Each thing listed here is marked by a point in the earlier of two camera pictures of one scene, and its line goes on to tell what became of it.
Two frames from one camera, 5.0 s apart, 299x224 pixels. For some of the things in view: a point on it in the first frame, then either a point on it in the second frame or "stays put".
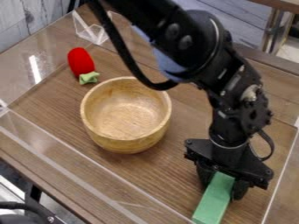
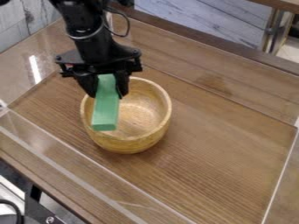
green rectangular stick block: (212, 205) to (106, 108)
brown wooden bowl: (126, 115) stays put
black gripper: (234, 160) to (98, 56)
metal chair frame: (278, 30) stays put
